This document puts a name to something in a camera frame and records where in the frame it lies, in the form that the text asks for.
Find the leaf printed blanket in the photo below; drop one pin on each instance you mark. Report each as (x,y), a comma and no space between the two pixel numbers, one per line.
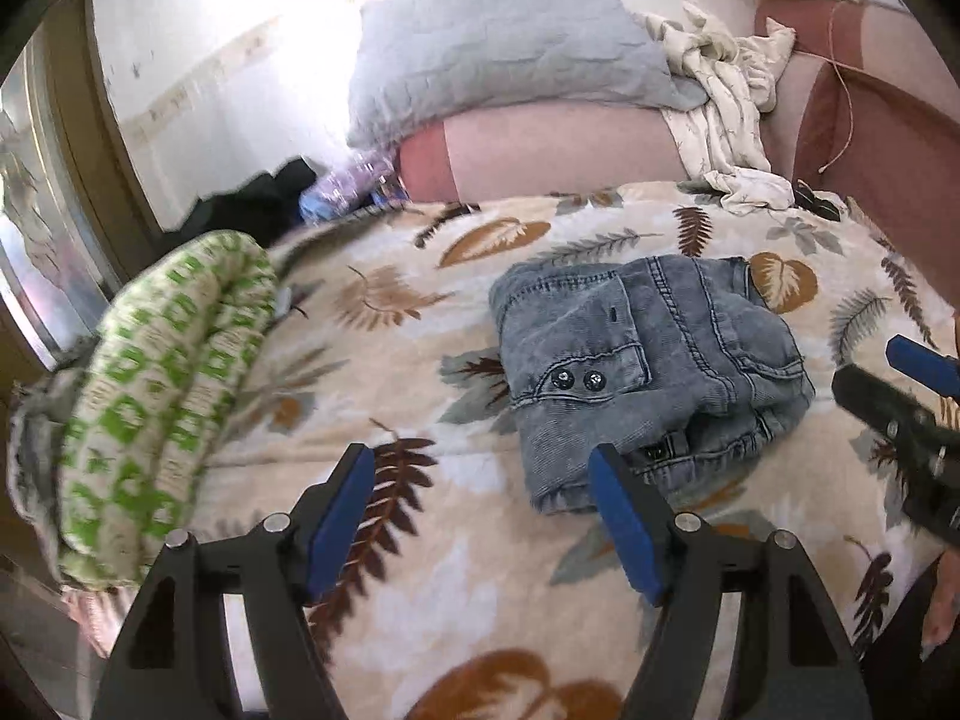
(420,405)

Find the cream crumpled cloth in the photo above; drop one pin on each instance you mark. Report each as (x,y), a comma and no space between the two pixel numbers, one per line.
(720,105)

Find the dark cloth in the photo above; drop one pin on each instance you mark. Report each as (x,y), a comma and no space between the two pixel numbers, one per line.
(896,652)

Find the blue denim pants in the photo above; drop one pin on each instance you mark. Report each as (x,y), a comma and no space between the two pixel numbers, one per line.
(637,360)

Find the pink bolster cushion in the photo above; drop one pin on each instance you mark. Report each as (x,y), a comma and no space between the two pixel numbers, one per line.
(555,150)

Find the grey cloth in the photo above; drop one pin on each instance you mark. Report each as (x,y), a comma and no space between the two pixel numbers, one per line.
(34,450)

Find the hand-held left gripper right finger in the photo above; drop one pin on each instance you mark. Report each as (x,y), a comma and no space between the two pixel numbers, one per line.
(626,532)

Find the small black item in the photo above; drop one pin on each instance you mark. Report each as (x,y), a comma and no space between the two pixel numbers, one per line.
(817,199)

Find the person's right hand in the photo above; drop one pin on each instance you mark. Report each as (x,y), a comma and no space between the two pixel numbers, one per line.
(946,607)

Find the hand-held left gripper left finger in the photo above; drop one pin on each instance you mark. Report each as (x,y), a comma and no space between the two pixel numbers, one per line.
(341,532)

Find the grey quilted pillow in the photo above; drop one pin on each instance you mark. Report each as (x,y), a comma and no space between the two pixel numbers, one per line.
(502,52)

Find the black cloth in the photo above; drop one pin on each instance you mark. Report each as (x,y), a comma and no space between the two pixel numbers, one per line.
(247,202)

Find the pink upholstered backrest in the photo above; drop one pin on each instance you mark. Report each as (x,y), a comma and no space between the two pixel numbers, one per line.
(885,135)

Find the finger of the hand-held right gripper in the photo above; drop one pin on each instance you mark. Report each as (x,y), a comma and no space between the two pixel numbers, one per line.
(926,367)
(915,457)

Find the glass door panel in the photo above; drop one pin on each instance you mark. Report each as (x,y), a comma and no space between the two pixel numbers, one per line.
(37,225)

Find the purple plastic bag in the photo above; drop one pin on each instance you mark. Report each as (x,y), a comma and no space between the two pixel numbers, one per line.
(349,184)

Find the green white checkered blanket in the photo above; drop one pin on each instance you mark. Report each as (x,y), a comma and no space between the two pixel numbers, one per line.
(165,405)

